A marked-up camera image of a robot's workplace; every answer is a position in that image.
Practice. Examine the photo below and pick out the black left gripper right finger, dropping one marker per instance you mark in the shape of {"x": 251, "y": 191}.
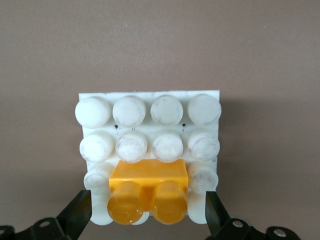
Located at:
{"x": 215, "y": 217}

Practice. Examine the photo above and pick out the white studded base plate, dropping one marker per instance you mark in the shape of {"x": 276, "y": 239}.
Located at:
{"x": 150, "y": 117}

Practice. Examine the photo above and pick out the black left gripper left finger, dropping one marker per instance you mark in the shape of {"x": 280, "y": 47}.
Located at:
{"x": 72, "y": 220}

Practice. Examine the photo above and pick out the yellow two-stud block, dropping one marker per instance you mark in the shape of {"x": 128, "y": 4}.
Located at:
{"x": 150, "y": 175}

